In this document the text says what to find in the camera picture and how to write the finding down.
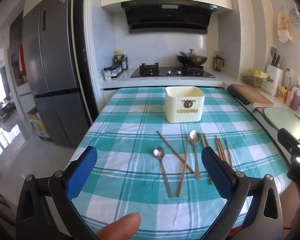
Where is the black range hood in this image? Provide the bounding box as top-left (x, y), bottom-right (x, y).
top-left (121, 1), bottom-right (218, 34)

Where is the wire basket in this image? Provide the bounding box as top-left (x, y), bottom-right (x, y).
top-left (242, 72), bottom-right (268, 88)

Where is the cream utensil holder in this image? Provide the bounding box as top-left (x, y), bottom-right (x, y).
top-left (164, 86), bottom-right (205, 123)

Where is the silver spoon with gold handle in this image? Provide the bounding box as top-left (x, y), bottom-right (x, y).
top-left (189, 130), bottom-right (201, 180)

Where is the pink mat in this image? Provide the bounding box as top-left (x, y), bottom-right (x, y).
top-left (252, 107), bottom-right (267, 118)

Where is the grey refrigerator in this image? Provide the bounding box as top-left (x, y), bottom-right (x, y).
top-left (22, 0), bottom-right (93, 148)

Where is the white knife block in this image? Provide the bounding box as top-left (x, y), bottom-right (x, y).
top-left (266, 64), bottom-right (283, 97)

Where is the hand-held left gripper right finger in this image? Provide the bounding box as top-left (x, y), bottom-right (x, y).
top-left (201, 146), bottom-right (283, 240)

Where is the red hanging cloth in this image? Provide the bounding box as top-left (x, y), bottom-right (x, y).
top-left (18, 44), bottom-right (27, 77)

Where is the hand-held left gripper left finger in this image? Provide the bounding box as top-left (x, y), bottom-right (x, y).
top-left (16, 145), bottom-right (98, 240)

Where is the yellow bag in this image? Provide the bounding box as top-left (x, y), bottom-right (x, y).
top-left (244, 68), bottom-right (268, 79)

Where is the dining furniture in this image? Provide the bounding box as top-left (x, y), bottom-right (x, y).
top-left (0, 100), bottom-right (15, 123)

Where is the mauve bottle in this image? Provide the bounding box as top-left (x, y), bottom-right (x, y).
top-left (290, 90), bottom-right (300, 111)

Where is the cardboard box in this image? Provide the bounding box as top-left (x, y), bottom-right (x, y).
top-left (27, 107), bottom-right (52, 141)

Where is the person's left hand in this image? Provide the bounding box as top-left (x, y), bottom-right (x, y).
top-left (95, 212), bottom-right (142, 240)

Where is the glass wok lid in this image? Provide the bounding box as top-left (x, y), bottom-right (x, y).
top-left (179, 49), bottom-right (203, 58)

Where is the green cutting board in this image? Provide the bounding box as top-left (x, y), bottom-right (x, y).
top-left (264, 107), bottom-right (300, 137)

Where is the wall calendar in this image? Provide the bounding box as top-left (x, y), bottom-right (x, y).
top-left (277, 11), bottom-right (293, 42)

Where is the glass french press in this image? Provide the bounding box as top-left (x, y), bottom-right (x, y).
top-left (214, 54), bottom-right (223, 72)

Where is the wooden cutting board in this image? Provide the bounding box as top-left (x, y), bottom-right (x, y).
top-left (230, 84), bottom-right (274, 106)

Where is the black gas hob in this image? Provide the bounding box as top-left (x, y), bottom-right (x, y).
top-left (130, 62), bottom-right (215, 78)

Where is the teal checked tablecloth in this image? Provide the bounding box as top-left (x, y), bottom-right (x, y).
top-left (46, 87), bottom-right (290, 240)

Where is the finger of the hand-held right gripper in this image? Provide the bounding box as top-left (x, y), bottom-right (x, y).
top-left (277, 128), bottom-right (300, 156)

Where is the dark wok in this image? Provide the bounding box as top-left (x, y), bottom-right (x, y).
top-left (175, 54), bottom-right (208, 66)

